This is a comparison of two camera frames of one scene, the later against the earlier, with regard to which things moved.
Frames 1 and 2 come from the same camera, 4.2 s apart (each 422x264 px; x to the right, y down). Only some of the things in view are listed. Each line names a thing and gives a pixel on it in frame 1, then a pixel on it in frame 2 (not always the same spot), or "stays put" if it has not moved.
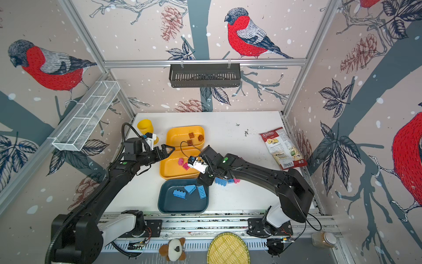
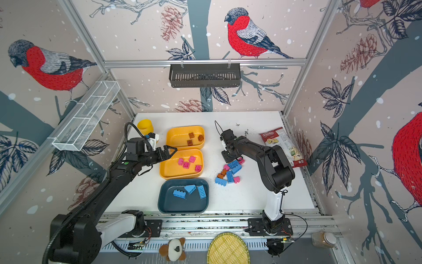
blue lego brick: [202, 192] stays put
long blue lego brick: [179, 193] stays put
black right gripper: [204, 180] → [226, 157]
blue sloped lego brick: [190, 188] stays put
